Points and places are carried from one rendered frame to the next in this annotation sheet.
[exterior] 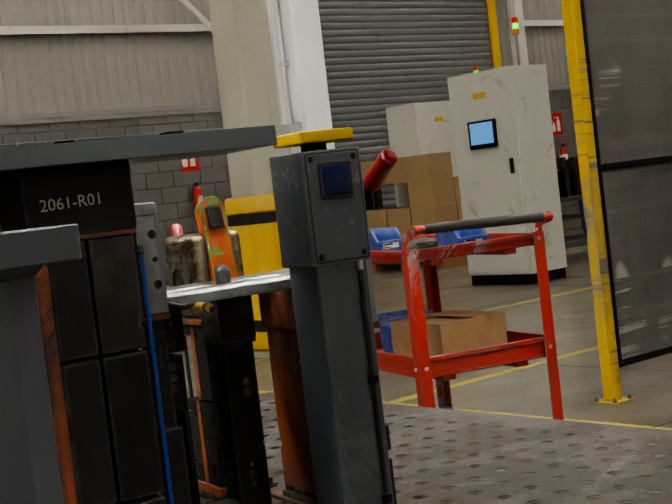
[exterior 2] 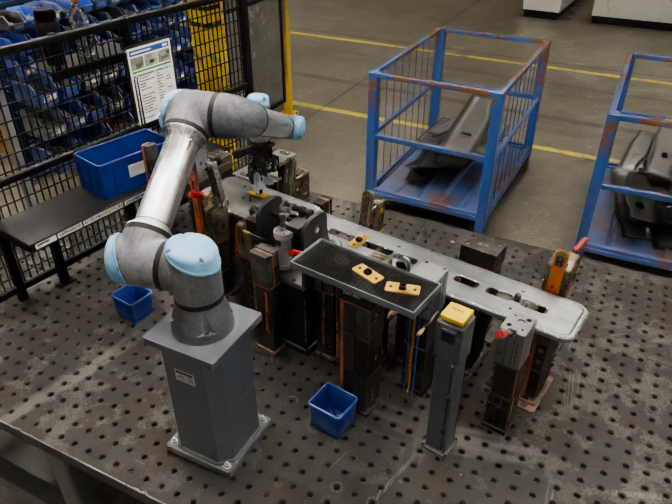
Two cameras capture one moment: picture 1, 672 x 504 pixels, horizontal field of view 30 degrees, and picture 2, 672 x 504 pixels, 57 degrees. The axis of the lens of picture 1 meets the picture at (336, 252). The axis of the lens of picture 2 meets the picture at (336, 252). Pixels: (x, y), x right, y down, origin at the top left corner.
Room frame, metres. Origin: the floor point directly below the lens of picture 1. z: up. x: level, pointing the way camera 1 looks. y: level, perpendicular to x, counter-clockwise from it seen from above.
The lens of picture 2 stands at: (0.52, -0.90, 2.08)
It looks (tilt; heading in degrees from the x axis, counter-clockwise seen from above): 34 degrees down; 65
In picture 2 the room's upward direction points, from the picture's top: straight up
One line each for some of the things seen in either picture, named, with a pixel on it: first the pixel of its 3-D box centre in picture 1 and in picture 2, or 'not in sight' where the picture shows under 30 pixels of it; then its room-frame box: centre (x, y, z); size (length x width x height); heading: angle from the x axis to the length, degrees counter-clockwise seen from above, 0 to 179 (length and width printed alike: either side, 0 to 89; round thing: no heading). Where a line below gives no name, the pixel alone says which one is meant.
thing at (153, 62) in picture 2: not in sight; (153, 81); (0.87, 1.53, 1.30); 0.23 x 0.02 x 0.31; 30
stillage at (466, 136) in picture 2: not in sight; (458, 125); (2.91, 2.34, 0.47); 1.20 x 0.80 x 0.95; 37
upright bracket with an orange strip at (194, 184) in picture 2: not in sight; (199, 222); (0.87, 1.01, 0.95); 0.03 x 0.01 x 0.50; 120
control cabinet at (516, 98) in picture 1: (503, 153); not in sight; (11.85, -1.68, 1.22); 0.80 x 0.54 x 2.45; 39
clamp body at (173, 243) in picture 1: (213, 362); (551, 307); (1.75, 0.19, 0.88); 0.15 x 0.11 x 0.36; 30
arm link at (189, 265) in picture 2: not in sight; (191, 267); (0.71, 0.29, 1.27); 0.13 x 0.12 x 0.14; 142
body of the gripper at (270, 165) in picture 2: not in sight; (262, 155); (1.12, 1.00, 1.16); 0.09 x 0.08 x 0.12; 120
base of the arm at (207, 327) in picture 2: not in sight; (201, 308); (0.72, 0.28, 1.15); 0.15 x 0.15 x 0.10
